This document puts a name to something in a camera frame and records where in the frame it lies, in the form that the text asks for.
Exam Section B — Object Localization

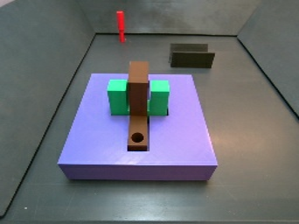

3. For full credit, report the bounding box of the red peg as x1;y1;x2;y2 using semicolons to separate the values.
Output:
116;10;125;43

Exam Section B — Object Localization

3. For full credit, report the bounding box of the green U-shaped block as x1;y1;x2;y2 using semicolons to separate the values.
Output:
107;80;171;116

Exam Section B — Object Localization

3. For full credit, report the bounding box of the purple base board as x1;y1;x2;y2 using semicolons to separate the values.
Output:
59;73;217;180

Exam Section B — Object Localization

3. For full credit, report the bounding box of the black angle bracket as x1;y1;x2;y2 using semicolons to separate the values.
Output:
169;44;215;68

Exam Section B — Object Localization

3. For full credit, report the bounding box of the brown L-shaped block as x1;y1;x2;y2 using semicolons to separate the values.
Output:
127;61;148;151

